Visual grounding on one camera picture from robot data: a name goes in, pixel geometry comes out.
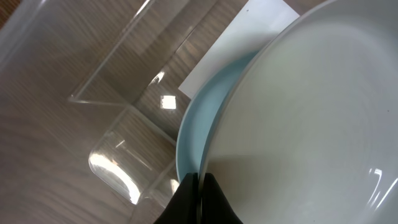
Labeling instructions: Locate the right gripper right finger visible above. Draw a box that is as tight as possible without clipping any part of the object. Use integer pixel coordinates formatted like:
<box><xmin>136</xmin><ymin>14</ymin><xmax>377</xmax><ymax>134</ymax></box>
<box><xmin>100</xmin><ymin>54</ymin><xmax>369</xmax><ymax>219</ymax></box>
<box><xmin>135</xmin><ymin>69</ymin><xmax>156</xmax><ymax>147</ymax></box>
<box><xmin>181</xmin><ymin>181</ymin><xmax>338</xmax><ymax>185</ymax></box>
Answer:
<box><xmin>201</xmin><ymin>173</ymin><xmax>243</xmax><ymax>224</ymax></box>

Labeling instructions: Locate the white paper label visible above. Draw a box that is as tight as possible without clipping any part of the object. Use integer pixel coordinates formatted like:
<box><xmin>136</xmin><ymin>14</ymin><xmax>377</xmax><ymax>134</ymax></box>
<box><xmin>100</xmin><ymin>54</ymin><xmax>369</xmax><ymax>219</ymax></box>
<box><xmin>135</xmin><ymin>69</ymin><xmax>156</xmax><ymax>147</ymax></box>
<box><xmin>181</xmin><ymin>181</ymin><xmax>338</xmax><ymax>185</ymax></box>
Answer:
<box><xmin>178</xmin><ymin>0</ymin><xmax>299</xmax><ymax>98</ymax></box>

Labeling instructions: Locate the clear plastic storage bin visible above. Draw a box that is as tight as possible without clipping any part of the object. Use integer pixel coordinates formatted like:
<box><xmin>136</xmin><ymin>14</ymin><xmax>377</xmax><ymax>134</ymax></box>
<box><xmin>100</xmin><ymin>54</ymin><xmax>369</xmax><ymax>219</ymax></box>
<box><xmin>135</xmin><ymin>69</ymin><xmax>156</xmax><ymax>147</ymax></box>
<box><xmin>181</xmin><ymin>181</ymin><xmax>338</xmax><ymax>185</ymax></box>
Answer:
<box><xmin>1</xmin><ymin>0</ymin><xmax>249</xmax><ymax>223</ymax></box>

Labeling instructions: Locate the light blue plate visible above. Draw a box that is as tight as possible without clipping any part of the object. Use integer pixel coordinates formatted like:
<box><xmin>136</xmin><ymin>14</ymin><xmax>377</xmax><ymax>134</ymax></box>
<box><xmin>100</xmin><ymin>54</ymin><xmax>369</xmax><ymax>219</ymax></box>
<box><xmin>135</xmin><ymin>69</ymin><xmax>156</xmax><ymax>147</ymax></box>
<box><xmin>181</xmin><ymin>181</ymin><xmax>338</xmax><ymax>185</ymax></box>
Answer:
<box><xmin>175</xmin><ymin>51</ymin><xmax>257</xmax><ymax>182</ymax></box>

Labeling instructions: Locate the grey plate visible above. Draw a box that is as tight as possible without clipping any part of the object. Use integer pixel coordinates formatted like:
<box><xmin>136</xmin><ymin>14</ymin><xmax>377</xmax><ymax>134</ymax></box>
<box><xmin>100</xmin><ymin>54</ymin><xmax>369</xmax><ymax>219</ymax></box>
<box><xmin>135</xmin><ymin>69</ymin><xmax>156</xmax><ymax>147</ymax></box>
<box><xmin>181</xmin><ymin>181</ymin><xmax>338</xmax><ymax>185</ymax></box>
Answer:
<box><xmin>203</xmin><ymin>0</ymin><xmax>397</xmax><ymax>223</ymax></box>

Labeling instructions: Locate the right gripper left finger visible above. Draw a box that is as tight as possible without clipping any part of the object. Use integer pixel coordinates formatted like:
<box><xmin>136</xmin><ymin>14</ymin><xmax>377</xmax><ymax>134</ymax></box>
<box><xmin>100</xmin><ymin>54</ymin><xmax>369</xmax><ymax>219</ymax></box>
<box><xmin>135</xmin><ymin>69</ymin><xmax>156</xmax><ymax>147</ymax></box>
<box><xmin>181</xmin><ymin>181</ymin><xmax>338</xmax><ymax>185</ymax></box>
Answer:
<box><xmin>154</xmin><ymin>173</ymin><xmax>198</xmax><ymax>224</ymax></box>

